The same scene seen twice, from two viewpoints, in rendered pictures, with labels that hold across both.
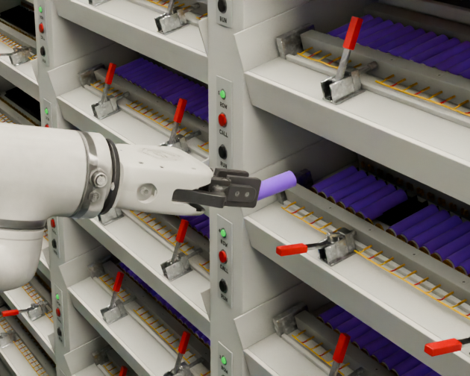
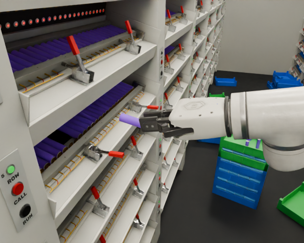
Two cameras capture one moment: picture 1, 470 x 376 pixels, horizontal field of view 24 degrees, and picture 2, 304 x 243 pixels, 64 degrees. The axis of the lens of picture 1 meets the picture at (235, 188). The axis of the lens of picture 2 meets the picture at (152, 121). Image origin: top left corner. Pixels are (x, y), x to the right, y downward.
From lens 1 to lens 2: 143 cm
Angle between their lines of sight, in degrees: 114
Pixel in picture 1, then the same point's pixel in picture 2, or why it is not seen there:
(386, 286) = (111, 136)
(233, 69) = (14, 137)
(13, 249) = not seen: hidden behind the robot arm
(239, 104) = (31, 155)
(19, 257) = not seen: hidden behind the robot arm
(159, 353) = not seen: outside the picture
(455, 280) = (114, 112)
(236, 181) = (157, 113)
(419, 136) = (121, 63)
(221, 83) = (3, 165)
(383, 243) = (95, 131)
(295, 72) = (41, 100)
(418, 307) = (121, 126)
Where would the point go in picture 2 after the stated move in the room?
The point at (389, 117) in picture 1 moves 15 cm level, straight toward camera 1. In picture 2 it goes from (105, 68) to (158, 59)
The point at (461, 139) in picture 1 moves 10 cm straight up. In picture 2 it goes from (120, 57) to (118, 17)
